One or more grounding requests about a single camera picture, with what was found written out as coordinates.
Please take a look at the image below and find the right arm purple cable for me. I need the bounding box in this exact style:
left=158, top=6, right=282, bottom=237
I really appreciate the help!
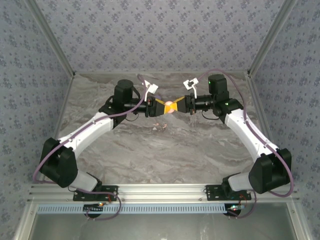
left=196, top=69, right=295, bottom=220

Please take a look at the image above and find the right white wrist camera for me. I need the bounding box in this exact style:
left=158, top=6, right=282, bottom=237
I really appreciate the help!
left=183, top=78, right=200, bottom=100

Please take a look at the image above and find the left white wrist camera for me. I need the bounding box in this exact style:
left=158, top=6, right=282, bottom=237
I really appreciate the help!
left=143, top=79, right=160, bottom=101

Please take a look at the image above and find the aluminium frame post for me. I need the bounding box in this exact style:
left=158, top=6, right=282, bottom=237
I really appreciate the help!
left=246, top=0, right=299, bottom=76
left=24, top=0, right=76, bottom=76

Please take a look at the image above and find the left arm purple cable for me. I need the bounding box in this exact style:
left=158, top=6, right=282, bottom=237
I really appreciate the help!
left=32, top=73, right=123, bottom=221

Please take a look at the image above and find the aluminium table side rail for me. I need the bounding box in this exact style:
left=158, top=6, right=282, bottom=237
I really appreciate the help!
left=39, top=73, right=76, bottom=185
left=246, top=72, right=286, bottom=183

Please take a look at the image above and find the black controller board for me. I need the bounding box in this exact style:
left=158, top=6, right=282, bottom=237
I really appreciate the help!
left=226, top=203, right=244, bottom=216
left=83, top=203, right=104, bottom=214

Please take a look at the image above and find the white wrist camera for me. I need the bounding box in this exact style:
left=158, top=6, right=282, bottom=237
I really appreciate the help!
left=143, top=79, right=160, bottom=101
left=183, top=78, right=200, bottom=100

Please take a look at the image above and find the aluminium lower frame bar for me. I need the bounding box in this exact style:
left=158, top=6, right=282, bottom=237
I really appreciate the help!
left=286, top=202, right=311, bottom=240
left=13, top=202, right=39, bottom=240

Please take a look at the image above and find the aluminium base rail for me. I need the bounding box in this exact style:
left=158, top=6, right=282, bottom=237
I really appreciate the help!
left=27, top=183, right=300, bottom=203

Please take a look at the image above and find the light blue slotted cable duct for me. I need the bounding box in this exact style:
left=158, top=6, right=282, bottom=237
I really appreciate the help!
left=37, top=202, right=230, bottom=215

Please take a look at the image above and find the grey metal panel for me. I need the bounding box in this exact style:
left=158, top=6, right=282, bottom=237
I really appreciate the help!
left=32, top=213, right=297, bottom=240

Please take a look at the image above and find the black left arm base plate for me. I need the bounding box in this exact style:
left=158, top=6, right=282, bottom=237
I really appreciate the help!
left=73, top=185, right=119, bottom=202

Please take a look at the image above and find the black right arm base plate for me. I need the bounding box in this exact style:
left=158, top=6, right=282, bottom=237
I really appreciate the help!
left=205, top=184, right=252, bottom=202

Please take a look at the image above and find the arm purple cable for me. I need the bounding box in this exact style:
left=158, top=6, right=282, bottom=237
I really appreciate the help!
left=32, top=73, right=123, bottom=221
left=196, top=69, right=295, bottom=220

